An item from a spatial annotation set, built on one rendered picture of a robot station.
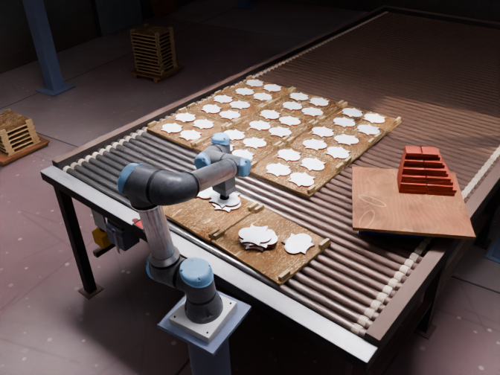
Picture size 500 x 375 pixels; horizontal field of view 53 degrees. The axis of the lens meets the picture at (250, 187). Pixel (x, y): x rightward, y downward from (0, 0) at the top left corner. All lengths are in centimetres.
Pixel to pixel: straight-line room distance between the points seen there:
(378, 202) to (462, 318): 126
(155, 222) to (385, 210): 107
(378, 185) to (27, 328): 227
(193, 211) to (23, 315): 152
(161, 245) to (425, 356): 182
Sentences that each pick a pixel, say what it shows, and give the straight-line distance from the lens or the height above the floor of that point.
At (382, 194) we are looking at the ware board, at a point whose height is 104.
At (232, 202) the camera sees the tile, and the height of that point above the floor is 113.
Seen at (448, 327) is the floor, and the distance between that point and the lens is 331.
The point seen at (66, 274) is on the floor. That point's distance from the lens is 372.
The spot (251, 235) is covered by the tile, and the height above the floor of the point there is 98.
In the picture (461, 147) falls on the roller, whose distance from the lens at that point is 318.
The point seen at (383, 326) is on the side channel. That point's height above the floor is 95.
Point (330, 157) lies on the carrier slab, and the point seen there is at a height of 94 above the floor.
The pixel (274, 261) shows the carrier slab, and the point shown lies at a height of 94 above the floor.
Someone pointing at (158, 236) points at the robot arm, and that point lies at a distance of 180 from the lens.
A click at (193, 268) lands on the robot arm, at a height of 113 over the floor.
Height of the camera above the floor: 239
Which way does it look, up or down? 34 degrees down
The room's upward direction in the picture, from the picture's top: 2 degrees counter-clockwise
